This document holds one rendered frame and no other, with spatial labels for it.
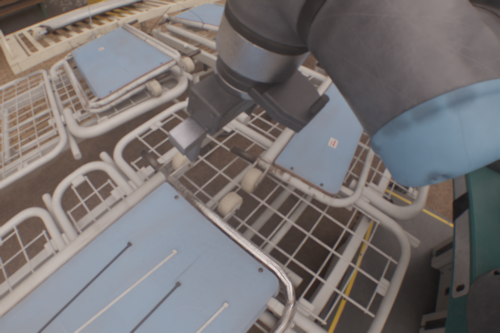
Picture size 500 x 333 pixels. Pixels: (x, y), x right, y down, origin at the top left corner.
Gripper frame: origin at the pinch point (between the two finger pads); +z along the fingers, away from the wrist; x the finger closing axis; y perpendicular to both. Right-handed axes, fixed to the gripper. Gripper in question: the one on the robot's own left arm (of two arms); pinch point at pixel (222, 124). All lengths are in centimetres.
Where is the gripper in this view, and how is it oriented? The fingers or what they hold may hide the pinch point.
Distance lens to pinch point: 40.0
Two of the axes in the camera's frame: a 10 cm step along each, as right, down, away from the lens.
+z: -2.5, 3.0, 9.2
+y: -6.9, -7.2, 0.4
